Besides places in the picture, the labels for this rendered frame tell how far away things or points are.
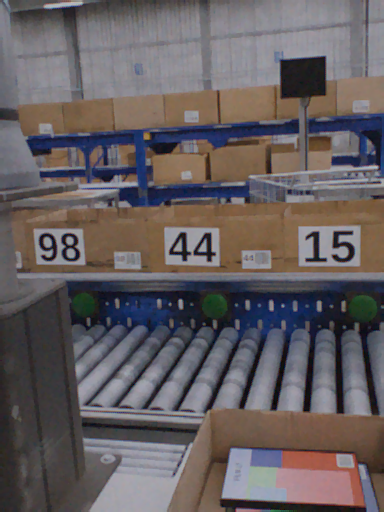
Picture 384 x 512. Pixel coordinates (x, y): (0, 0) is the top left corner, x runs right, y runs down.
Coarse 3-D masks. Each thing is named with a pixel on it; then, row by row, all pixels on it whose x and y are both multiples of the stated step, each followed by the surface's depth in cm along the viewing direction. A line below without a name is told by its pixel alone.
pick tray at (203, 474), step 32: (224, 416) 91; (256, 416) 90; (288, 416) 89; (320, 416) 88; (352, 416) 87; (192, 448) 80; (224, 448) 93; (320, 448) 89; (352, 448) 88; (192, 480) 79
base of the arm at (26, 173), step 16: (0, 112) 72; (16, 112) 76; (0, 128) 72; (16, 128) 75; (0, 144) 71; (16, 144) 74; (0, 160) 71; (16, 160) 73; (32, 160) 77; (0, 176) 71; (16, 176) 72; (32, 176) 75
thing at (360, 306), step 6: (354, 300) 150; (360, 300) 149; (366, 300) 149; (372, 300) 149; (348, 306) 151; (354, 306) 150; (360, 306) 149; (366, 306) 149; (372, 306) 149; (354, 312) 150; (360, 312) 150; (366, 312) 149; (372, 312) 149; (354, 318) 151; (360, 318) 150; (366, 318) 150
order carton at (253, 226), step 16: (176, 208) 193; (192, 208) 192; (208, 208) 190; (224, 208) 189; (240, 208) 188; (256, 208) 187; (272, 208) 185; (160, 224) 165; (176, 224) 164; (192, 224) 163; (208, 224) 162; (224, 224) 161; (240, 224) 160; (256, 224) 159; (272, 224) 158; (160, 240) 166; (224, 240) 162; (240, 240) 161; (256, 240) 160; (272, 240) 159; (160, 256) 167; (224, 256) 163; (240, 256) 162; (272, 256) 160; (160, 272) 169; (176, 272) 167; (192, 272) 166; (208, 272) 165; (224, 272) 164; (240, 272) 163; (256, 272) 162; (272, 272) 161
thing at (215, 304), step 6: (210, 294) 159; (216, 294) 158; (204, 300) 159; (210, 300) 159; (216, 300) 158; (222, 300) 158; (204, 306) 159; (210, 306) 159; (216, 306) 158; (222, 306) 158; (204, 312) 160; (210, 312) 159; (216, 312) 159; (222, 312) 159; (216, 318) 160
